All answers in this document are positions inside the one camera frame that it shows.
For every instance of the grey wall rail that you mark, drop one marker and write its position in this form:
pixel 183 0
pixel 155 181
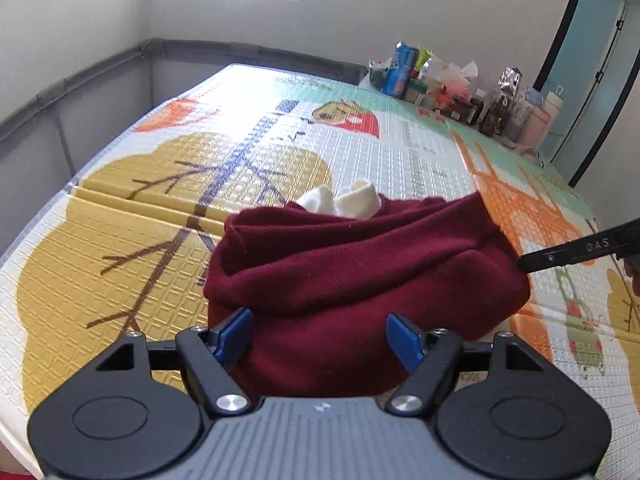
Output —
pixel 100 75

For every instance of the purple cup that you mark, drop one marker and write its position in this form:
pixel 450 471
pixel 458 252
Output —
pixel 517 110

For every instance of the tissue pack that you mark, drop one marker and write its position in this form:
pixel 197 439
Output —
pixel 460 72

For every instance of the maroon cat-print sweater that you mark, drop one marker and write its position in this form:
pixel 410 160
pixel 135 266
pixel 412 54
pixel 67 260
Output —
pixel 350 270

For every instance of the pink cylinder cup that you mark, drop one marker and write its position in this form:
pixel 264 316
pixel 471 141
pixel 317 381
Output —
pixel 535 127

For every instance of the blue snack can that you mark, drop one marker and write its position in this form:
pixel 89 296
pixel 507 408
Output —
pixel 400 70

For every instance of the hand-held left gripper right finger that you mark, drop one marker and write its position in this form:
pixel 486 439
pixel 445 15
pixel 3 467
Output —
pixel 404 337

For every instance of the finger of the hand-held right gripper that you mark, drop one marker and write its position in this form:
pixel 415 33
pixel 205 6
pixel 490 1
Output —
pixel 575 252

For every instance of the silver foil bag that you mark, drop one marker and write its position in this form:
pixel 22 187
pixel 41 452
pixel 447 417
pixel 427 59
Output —
pixel 509 82

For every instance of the blue door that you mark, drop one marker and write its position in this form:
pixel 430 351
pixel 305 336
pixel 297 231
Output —
pixel 595 60

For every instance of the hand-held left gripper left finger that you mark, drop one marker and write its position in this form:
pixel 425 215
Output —
pixel 232 334

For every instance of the green yellow packet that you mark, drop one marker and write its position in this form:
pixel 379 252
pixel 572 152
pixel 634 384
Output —
pixel 425 58

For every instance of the white thermos bottle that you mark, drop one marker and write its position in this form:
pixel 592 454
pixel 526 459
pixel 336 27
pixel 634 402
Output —
pixel 551 105

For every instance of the printed foam play mat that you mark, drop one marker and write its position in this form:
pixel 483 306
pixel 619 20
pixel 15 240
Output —
pixel 150 200

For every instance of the brown jar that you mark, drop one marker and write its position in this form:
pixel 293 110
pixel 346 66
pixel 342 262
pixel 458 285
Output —
pixel 462 108

